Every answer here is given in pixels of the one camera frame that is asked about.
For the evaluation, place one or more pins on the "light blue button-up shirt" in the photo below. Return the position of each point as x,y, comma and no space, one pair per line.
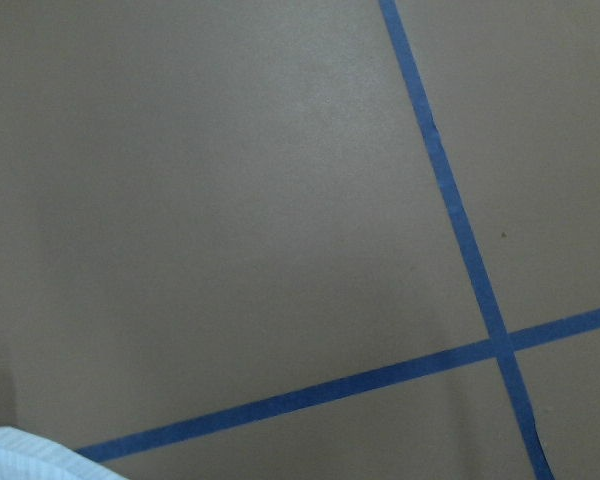
27,456

